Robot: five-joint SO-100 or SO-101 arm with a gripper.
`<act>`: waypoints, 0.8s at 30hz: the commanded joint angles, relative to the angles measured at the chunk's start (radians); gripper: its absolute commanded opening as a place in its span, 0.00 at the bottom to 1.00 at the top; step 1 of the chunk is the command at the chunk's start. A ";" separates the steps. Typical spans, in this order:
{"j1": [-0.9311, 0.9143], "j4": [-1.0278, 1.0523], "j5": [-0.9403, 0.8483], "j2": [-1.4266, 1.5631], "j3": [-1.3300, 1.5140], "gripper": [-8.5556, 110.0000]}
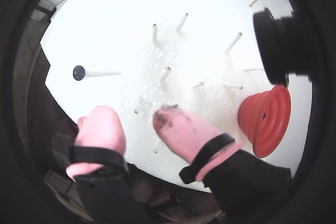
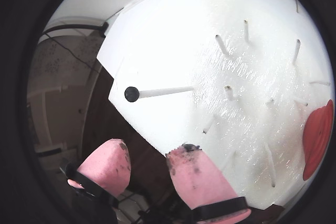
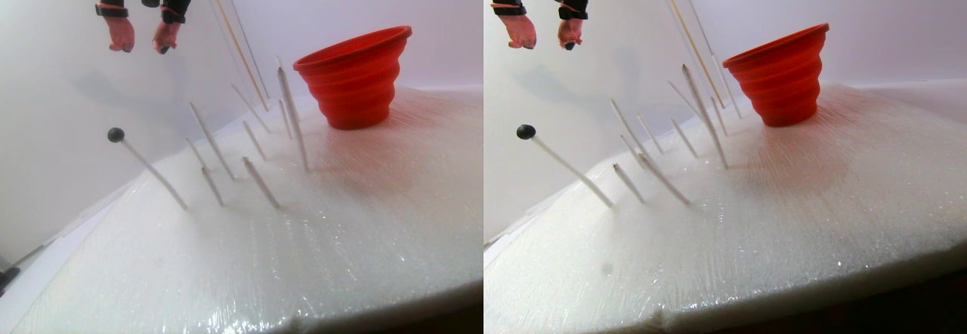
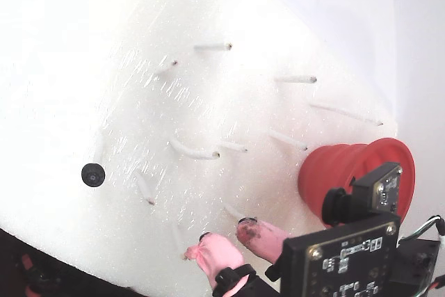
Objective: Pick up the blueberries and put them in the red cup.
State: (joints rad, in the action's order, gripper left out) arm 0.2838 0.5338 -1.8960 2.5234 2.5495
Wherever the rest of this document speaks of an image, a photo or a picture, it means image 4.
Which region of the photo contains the pink covered gripper finger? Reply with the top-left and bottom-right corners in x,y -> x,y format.
235,216 -> 290,264
183,232 -> 280,297

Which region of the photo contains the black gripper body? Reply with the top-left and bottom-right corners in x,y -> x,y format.
388,239 -> 442,297

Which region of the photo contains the red collapsible cup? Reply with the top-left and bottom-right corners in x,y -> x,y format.
298,138 -> 416,223

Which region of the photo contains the curved white paper stick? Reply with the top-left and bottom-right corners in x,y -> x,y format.
169,138 -> 222,161

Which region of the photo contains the dark blueberry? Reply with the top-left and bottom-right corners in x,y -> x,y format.
81,163 -> 106,188

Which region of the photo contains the white foam board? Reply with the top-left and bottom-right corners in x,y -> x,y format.
0,0 -> 399,297

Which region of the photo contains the red and black clamp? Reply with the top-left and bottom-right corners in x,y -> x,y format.
13,251 -> 63,297

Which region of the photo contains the multicolour camera wire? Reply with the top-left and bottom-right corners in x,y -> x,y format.
399,215 -> 445,255

